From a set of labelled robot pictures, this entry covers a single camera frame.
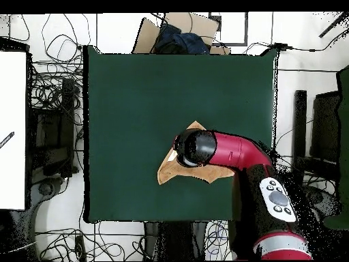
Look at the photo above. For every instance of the black tripod leg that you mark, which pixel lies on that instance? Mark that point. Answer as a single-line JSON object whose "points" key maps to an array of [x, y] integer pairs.
{"points": [[332, 26]]}

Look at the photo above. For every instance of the black square frame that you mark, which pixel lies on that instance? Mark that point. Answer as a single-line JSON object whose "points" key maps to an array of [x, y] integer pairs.
{"points": [[231, 44]]}

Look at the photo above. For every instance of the orange terry towel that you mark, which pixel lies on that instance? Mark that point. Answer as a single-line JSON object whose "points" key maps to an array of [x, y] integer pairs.
{"points": [[169, 172]]}

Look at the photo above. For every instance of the white panel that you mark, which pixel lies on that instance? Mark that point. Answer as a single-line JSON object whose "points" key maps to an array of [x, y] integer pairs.
{"points": [[12, 109]]}

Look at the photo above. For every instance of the black power strip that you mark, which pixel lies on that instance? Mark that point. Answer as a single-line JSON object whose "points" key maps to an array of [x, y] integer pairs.
{"points": [[80, 248]]}

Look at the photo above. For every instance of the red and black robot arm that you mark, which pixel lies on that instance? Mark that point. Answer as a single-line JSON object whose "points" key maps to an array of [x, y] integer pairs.
{"points": [[237, 151]]}

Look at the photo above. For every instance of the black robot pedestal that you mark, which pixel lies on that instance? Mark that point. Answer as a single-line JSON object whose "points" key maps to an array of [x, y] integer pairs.
{"points": [[174, 243]]}

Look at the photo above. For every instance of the black marker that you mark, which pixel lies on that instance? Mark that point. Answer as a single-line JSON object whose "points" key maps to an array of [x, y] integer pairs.
{"points": [[7, 139]]}

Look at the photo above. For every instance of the black stand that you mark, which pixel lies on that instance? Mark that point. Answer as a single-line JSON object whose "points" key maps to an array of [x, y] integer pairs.
{"points": [[66, 109], [300, 122]]}

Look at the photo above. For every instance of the dark green table cloth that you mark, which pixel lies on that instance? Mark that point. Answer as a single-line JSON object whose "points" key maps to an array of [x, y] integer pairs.
{"points": [[122, 109]]}

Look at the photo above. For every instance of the dark blue jeans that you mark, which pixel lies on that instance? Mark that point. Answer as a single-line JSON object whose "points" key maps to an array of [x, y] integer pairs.
{"points": [[188, 41]]}

